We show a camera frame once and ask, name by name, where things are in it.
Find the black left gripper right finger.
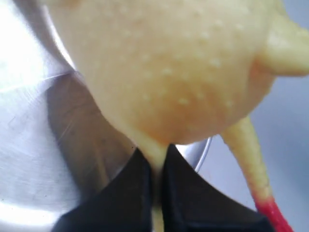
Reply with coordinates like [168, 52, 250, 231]
[161, 145, 275, 232]

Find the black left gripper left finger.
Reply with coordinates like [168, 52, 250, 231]
[52, 149, 152, 232]

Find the yellow rubber chicken toy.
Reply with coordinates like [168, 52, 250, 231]
[42, 0, 309, 232]

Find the round stainless steel plate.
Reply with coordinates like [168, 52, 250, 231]
[0, 0, 214, 232]

